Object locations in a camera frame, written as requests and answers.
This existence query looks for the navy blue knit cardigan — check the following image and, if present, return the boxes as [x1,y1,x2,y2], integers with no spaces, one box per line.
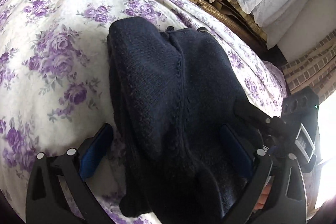
[107,17,263,223]

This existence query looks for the purple floral white bedspread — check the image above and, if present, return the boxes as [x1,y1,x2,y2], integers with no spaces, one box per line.
[1,0,286,220]

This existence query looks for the brown woven mat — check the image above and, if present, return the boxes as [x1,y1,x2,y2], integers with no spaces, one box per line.
[189,0,267,53]

